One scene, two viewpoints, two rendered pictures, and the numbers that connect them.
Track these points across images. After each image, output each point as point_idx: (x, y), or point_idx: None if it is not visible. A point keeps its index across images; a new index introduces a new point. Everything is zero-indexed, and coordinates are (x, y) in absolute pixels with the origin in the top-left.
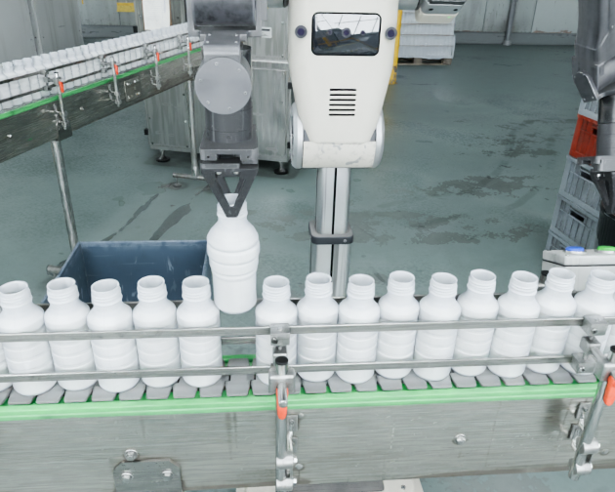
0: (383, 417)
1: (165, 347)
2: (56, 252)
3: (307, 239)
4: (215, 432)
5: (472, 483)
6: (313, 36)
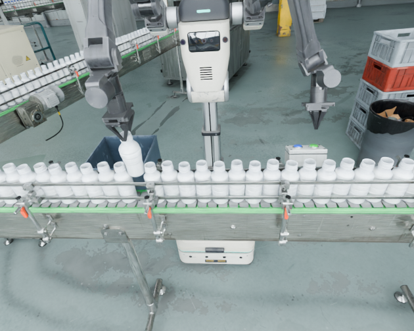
0: (198, 217)
1: (111, 188)
2: (121, 129)
3: (230, 122)
4: (134, 220)
5: None
6: (188, 43)
